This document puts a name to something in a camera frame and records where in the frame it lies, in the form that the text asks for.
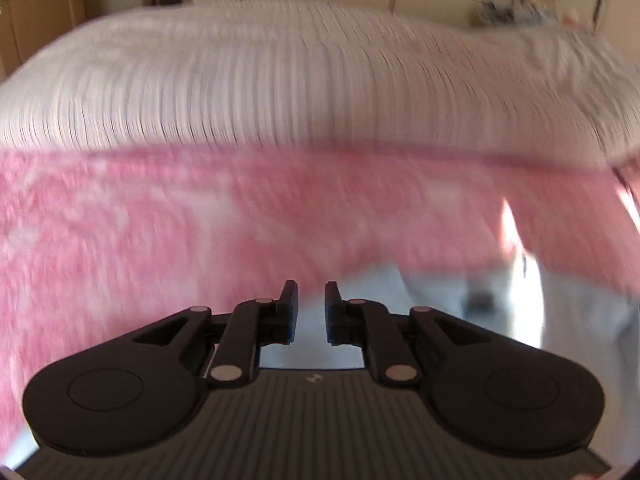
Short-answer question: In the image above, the pink floral blanket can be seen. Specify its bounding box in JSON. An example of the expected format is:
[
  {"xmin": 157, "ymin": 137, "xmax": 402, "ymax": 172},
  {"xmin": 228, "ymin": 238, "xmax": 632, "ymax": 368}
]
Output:
[{"xmin": 0, "ymin": 142, "xmax": 640, "ymax": 466}]

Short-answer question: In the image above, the white striped duvet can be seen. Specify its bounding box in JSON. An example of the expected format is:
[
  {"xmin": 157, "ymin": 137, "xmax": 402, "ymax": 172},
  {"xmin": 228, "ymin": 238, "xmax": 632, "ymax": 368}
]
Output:
[{"xmin": 0, "ymin": 0, "xmax": 640, "ymax": 171}]

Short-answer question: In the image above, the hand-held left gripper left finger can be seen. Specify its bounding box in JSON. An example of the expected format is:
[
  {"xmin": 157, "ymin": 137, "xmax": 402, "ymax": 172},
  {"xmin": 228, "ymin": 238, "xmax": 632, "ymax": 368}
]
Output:
[{"xmin": 127, "ymin": 280, "xmax": 301, "ymax": 389}]

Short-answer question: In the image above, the light blue garment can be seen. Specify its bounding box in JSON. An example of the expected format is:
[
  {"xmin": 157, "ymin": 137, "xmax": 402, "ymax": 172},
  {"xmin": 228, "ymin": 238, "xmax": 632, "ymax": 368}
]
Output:
[{"xmin": 260, "ymin": 255, "xmax": 640, "ymax": 376}]

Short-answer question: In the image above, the wooden door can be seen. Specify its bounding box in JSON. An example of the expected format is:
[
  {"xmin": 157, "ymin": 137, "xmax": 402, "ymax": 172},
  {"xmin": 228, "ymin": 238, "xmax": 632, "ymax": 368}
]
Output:
[{"xmin": 0, "ymin": 0, "xmax": 87, "ymax": 77}]

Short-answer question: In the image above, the small clutter pile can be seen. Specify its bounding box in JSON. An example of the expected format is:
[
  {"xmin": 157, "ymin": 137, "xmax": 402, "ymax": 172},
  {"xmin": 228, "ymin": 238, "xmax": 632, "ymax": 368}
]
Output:
[{"xmin": 470, "ymin": 0, "xmax": 547, "ymax": 27}]

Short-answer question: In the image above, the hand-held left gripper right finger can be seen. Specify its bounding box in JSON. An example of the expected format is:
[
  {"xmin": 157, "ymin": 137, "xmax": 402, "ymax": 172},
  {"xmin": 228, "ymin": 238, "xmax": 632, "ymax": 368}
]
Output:
[{"xmin": 324, "ymin": 280, "xmax": 495, "ymax": 389}]

